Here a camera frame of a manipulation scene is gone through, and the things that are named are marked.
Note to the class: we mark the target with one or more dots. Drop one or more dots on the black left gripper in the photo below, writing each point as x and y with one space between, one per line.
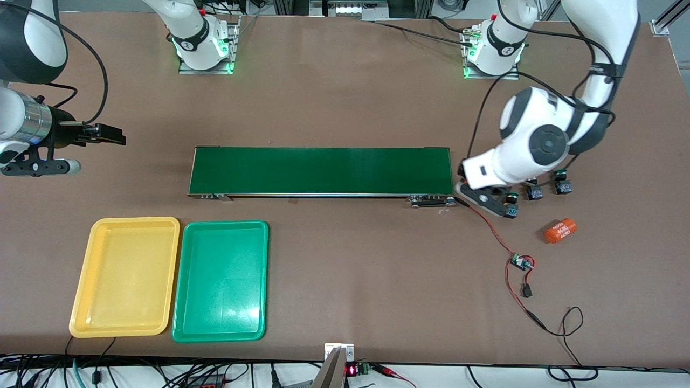
511 200

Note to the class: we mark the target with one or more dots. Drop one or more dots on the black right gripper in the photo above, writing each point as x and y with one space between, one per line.
63 133

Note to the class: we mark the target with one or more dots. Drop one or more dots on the green push button switch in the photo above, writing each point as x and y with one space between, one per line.
512 211
563 187

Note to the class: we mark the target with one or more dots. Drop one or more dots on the yellow push button switch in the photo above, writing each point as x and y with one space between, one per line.
535 193

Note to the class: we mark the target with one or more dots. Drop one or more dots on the orange cylinder white print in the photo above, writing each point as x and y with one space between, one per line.
560 230

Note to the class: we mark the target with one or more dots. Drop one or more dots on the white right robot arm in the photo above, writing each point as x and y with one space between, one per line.
32 48

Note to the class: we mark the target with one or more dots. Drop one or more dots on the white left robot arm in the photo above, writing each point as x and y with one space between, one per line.
544 143

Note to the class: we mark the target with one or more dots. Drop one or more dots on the small green circuit board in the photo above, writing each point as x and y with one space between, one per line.
521 262

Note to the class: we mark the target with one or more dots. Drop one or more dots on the yellow plastic tray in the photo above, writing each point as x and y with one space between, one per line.
124 280

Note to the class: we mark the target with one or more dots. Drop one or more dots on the green conveyor belt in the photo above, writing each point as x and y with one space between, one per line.
323 170

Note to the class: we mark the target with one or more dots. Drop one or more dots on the green plastic tray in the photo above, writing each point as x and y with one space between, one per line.
221 280

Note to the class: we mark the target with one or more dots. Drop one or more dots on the red digit display module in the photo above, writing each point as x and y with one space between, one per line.
351 369

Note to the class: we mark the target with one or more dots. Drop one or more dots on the silver device with lights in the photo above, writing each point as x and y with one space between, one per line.
350 9

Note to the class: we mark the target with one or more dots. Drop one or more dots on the small black inline switch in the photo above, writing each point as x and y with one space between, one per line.
526 291

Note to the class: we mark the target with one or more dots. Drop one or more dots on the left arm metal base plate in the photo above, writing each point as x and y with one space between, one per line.
490 77

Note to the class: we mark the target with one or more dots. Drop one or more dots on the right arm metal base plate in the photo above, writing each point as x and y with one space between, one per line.
207 71

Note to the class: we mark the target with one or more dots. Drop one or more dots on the aluminium frame post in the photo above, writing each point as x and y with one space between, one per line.
660 27

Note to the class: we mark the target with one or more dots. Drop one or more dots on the silver camera mount bracket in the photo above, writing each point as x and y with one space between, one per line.
331 372

